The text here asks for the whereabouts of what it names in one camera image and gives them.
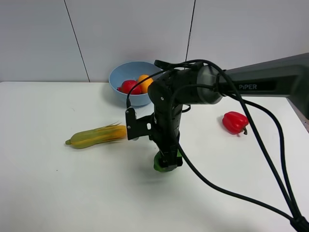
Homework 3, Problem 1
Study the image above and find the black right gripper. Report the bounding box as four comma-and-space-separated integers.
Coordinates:
149, 104, 183, 171

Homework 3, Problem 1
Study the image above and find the green lime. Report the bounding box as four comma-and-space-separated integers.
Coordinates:
154, 151, 181, 173

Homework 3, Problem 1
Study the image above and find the yellow orange mango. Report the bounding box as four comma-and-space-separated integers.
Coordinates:
138, 74, 153, 94

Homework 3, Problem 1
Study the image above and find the red pomegranate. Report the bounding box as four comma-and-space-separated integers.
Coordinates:
117, 80, 142, 95

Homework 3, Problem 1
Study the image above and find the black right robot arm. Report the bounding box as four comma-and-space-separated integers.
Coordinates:
148, 53, 309, 172

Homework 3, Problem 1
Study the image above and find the light blue plastic bowl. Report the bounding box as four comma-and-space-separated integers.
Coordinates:
109, 61, 161, 106

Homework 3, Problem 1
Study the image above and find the yellow corn cob with husk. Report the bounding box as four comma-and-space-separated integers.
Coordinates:
65, 124, 126, 149

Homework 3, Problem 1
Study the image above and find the red bell pepper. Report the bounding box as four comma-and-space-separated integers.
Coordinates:
222, 111, 249, 135

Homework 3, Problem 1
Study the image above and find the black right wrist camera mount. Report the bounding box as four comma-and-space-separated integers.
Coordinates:
125, 107, 154, 141

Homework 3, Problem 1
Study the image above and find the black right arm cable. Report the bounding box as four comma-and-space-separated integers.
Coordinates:
126, 59, 309, 232

